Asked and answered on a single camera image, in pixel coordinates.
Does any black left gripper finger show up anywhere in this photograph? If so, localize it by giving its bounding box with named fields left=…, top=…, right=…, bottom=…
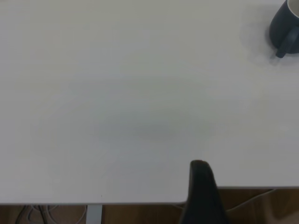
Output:
left=178, top=160, right=233, bottom=224

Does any dark grey ceramic mug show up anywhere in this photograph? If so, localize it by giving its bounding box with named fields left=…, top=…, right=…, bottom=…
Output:
left=268, top=0, right=299, bottom=59

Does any grey metal table leg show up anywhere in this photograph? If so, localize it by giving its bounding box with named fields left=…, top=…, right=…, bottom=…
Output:
left=85, top=204, right=103, bottom=224

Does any white cable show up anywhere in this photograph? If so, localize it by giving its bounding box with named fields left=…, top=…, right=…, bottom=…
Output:
left=225, top=188, right=278, bottom=213

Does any grey cable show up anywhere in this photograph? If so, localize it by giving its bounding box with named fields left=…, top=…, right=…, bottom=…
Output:
left=14, top=204, right=35, bottom=224

